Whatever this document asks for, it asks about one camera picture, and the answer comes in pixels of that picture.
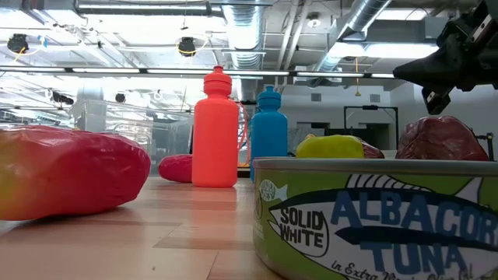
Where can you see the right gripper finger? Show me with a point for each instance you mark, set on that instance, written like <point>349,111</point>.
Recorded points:
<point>435,81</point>
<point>435,62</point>

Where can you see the dark red brown apple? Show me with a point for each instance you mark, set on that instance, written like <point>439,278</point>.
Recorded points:
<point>439,140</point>

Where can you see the large dark red fruit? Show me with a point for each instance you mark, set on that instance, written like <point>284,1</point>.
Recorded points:
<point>372,152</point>

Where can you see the small yellow toy fruit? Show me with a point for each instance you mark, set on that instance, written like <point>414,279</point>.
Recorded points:
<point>310,137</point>

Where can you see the blue squeeze bottle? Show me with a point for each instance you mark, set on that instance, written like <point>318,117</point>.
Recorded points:
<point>268,132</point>

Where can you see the orange squeeze bottle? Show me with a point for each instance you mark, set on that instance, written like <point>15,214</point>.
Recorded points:
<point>214,136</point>

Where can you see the red orange toy mango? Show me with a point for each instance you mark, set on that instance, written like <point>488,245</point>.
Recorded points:
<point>70,171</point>
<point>175,168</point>

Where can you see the ceiling light panel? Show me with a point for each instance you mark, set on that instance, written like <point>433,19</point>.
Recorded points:
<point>389,50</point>

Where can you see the grey plastic bin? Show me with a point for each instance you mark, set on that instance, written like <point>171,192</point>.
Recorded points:
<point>390,154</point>

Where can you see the green toy apple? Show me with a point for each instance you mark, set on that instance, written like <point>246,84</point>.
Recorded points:
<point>330,148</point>

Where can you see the green label tuna can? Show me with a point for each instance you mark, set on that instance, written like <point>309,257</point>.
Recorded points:
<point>369,225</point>

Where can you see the clear plastic bin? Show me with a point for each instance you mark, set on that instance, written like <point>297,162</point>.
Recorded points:
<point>128,116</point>

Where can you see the black ceiling device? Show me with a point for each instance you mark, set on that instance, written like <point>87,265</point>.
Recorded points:
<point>120,97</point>
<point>62,98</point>

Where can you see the long ceiling light strip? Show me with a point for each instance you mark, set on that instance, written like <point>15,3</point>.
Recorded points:
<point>105,71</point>

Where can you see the black background rig frame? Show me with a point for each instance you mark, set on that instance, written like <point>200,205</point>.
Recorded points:
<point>371,107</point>

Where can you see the silver ventilation duct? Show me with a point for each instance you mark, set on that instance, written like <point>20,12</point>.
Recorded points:
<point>365,13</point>
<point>245,31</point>

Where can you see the black clamp post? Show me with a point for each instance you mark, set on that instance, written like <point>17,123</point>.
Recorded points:
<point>491,148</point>

